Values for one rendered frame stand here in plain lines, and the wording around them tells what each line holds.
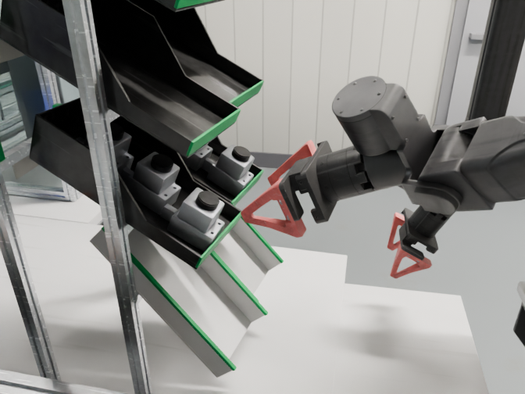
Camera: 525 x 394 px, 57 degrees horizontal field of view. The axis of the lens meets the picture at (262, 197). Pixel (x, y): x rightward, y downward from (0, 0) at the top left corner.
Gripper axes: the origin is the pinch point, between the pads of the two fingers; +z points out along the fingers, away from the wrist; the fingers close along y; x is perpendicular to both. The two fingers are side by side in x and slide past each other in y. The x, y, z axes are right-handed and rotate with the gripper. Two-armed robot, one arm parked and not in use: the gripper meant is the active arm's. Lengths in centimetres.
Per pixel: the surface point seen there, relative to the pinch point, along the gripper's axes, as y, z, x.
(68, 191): -50, 91, -1
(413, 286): -157, 35, 127
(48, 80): -50, 74, -30
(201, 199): 1.8, 7.5, -2.6
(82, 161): 5.1, 19.2, -13.4
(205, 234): 2.6, 8.9, 2.0
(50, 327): -4, 62, 16
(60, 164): 5.0, 23.2, -14.1
